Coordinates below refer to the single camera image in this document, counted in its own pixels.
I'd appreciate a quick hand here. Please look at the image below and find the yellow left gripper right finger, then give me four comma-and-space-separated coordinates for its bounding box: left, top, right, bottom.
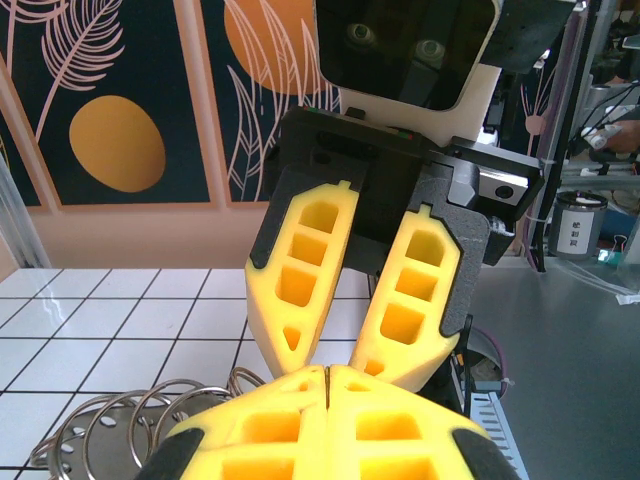
325, 364, 522, 480

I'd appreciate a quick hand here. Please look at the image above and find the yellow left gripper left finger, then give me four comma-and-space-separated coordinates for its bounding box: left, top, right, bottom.
134, 364, 329, 480

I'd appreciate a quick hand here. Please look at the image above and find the grey metal sheet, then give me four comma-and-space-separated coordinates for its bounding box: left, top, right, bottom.
469, 262, 640, 480

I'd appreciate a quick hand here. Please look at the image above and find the grey cup with label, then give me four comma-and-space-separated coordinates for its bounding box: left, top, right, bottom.
548, 191, 610, 262

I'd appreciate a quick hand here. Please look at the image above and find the grey slotted cable duct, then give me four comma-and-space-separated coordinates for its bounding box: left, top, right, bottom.
469, 394, 526, 480

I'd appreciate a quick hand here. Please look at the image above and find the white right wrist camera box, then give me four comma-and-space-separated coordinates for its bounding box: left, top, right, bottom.
312, 0, 504, 144

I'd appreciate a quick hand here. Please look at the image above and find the aluminium frame post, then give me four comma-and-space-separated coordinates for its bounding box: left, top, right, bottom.
537, 0, 609, 274

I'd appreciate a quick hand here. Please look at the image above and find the aluminium corner post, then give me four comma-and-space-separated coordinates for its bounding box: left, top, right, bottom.
0, 144, 51, 271

